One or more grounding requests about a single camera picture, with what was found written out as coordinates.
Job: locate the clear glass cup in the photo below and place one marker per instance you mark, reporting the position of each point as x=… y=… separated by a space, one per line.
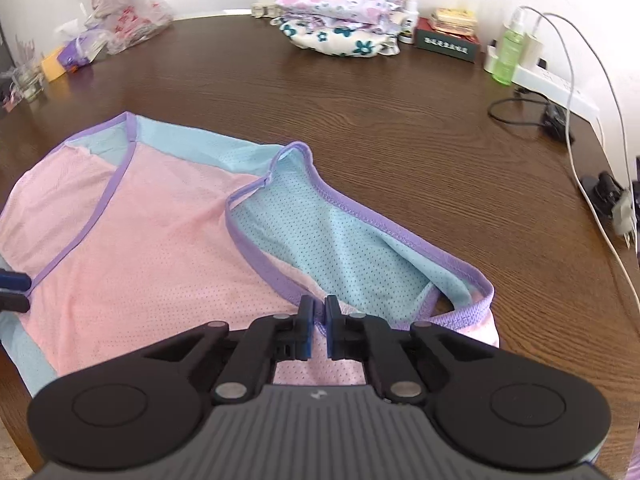
x=29 y=81

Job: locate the yellow cup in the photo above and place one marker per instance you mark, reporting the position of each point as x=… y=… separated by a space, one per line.
x=51 y=67

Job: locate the green spray bottle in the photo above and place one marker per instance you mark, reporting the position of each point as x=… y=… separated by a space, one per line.
x=509 y=50

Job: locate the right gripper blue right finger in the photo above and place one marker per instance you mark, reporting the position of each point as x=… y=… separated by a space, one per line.
x=380 y=350

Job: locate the clutter of small desk items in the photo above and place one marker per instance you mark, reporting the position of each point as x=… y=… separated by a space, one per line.
x=10 y=97

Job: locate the pink floral folded cloth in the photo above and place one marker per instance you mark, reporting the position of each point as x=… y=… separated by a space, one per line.
x=351 y=12

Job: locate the white charger plug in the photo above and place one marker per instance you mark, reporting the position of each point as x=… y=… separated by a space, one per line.
x=531 y=52

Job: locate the dark green box white text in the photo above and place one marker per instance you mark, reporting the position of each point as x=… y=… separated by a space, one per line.
x=463 y=48

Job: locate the yellow snack pack stack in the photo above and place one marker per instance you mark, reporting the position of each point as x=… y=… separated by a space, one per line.
x=457 y=22

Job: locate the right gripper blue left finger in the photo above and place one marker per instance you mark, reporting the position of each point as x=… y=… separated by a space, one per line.
x=250 y=357

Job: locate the pink blue purple garment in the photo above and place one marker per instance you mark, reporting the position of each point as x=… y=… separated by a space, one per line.
x=134 y=230

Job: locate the purple packet in plastic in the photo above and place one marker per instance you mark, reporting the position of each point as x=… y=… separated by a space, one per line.
x=82 y=50

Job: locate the white power strip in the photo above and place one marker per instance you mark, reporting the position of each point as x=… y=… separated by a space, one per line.
x=549 y=87

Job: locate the white teal flower folded cloth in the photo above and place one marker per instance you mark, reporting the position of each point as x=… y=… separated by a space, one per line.
x=340 y=41

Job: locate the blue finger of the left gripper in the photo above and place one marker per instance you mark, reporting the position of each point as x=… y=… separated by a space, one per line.
x=13 y=302
x=11 y=280

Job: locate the clear plastic bag red print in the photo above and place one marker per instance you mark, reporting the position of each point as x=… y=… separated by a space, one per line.
x=126 y=23

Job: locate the phone on black stand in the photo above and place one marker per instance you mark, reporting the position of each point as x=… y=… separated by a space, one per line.
x=613 y=202

